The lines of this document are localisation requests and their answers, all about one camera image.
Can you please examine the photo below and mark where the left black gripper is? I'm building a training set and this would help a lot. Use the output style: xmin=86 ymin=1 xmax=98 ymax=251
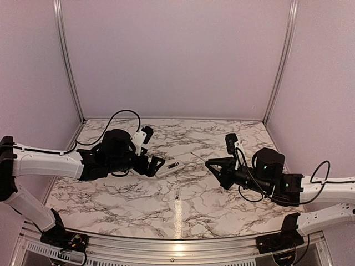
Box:
xmin=107 ymin=147 xmax=166 ymax=177

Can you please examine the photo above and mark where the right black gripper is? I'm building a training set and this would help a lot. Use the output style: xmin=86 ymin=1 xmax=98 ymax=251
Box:
xmin=206 ymin=156 xmax=272 ymax=196

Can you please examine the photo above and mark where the white remote control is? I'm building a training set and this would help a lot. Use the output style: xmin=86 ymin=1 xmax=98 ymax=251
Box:
xmin=155 ymin=160 xmax=185 ymax=178

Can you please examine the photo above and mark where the white battery cover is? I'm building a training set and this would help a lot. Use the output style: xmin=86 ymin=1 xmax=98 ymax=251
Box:
xmin=174 ymin=186 xmax=181 ymax=201

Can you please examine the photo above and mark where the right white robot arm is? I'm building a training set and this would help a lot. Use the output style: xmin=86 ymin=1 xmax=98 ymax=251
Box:
xmin=205 ymin=147 xmax=354 ymax=248

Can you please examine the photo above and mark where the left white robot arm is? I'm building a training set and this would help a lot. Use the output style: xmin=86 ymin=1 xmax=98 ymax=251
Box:
xmin=1 ymin=126 xmax=165 ymax=247

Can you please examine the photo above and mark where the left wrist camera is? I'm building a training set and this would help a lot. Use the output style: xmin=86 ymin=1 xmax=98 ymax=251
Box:
xmin=131 ymin=126 xmax=154 ymax=156

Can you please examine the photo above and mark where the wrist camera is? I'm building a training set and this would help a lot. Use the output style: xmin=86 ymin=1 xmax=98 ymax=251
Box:
xmin=225 ymin=133 xmax=244 ymax=170
xmin=131 ymin=126 xmax=154 ymax=156

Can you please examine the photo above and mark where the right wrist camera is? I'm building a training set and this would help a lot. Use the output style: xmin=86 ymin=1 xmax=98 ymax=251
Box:
xmin=225 ymin=133 xmax=244 ymax=170

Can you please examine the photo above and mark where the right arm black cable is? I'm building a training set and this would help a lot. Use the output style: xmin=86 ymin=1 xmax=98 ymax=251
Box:
xmin=238 ymin=160 xmax=332 ymax=203

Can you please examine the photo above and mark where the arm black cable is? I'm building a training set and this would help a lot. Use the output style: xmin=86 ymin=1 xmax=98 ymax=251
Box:
xmin=238 ymin=160 xmax=332 ymax=203
xmin=63 ymin=109 xmax=142 ymax=177

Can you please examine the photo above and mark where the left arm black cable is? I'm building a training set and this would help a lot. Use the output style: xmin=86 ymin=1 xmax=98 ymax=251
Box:
xmin=63 ymin=109 xmax=142 ymax=177

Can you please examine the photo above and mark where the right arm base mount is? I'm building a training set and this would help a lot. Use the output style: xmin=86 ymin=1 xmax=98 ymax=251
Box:
xmin=256 ymin=230 xmax=305 ymax=254

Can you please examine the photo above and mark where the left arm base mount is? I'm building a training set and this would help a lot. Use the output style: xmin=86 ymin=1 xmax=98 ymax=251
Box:
xmin=40 ymin=231 xmax=89 ymax=253

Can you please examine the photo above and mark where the front aluminium rail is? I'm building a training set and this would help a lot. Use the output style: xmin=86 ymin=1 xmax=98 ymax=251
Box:
xmin=10 ymin=222 xmax=334 ymax=265

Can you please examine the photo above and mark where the right aluminium frame post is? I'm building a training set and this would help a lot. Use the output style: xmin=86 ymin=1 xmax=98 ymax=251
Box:
xmin=262 ymin=0 xmax=299 ymax=128

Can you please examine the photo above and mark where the aluminium frame post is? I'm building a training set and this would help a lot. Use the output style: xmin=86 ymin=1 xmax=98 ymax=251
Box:
xmin=262 ymin=0 xmax=299 ymax=128
xmin=53 ymin=0 xmax=85 ymax=123

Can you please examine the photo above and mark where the left aluminium frame post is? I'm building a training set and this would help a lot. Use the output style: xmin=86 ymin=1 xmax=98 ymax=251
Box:
xmin=53 ymin=0 xmax=85 ymax=123

